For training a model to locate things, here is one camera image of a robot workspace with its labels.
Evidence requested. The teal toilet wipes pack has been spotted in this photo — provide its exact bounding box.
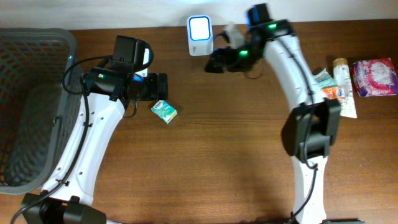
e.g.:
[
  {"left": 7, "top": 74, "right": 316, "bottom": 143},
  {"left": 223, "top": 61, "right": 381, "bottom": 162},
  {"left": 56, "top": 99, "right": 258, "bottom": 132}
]
[{"left": 314, "top": 68, "right": 338, "bottom": 89}]

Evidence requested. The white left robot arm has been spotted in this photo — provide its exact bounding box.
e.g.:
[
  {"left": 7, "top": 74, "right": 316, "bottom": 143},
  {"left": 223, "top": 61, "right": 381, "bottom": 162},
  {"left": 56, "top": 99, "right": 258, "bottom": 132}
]
[{"left": 11, "top": 35, "right": 168, "bottom": 223}]

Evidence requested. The orange Kleenex tissue pack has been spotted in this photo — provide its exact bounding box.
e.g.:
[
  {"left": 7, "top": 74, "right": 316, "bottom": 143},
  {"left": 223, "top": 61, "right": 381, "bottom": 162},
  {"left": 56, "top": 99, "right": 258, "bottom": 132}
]
[{"left": 322, "top": 86, "right": 345, "bottom": 100}]

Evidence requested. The white barcode scanner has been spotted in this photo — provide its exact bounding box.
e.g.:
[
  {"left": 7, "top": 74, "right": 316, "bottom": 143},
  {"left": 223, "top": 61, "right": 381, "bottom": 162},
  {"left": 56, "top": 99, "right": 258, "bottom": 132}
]
[{"left": 187, "top": 15, "right": 214, "bottom": 57}]

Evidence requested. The grey plastic basket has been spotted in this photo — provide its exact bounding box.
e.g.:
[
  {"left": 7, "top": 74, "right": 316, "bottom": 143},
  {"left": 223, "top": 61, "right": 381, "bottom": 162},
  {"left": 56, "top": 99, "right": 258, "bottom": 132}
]
[{"left": 1, "top": 28, "right": 80, "bottom": 195}]

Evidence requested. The white floral lotion tube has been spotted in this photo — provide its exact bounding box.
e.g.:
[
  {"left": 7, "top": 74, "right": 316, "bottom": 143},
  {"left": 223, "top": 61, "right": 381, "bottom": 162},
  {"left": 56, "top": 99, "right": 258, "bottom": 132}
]
[{"left": 333, "top": 58, "right": 358, "bottom": 119}]

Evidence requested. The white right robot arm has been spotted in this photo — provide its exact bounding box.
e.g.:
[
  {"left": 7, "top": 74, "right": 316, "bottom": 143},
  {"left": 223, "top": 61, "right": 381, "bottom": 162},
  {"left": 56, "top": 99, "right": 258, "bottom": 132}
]
[{"left": 205, "top": 3, "right": 341, "bottom": 223}]

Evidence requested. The red purple pad package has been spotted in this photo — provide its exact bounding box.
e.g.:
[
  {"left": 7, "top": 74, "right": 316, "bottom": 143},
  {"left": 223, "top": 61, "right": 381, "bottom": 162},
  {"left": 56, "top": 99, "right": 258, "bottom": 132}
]
[{"left": 352, "top": 58, "right": 397, "bottom": 97}]

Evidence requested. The teal Kleenex tissue pack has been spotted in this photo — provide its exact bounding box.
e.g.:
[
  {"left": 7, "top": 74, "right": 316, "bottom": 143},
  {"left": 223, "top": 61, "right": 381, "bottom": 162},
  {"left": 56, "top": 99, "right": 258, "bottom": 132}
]
[{"left": 151, "top": 100, "right": 178, "bottom": 124}]

